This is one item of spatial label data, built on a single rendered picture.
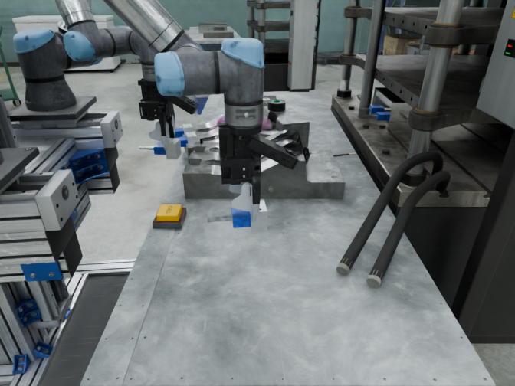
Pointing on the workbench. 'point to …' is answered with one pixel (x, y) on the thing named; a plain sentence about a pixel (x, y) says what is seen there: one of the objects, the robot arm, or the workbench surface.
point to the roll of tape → (277, 105)
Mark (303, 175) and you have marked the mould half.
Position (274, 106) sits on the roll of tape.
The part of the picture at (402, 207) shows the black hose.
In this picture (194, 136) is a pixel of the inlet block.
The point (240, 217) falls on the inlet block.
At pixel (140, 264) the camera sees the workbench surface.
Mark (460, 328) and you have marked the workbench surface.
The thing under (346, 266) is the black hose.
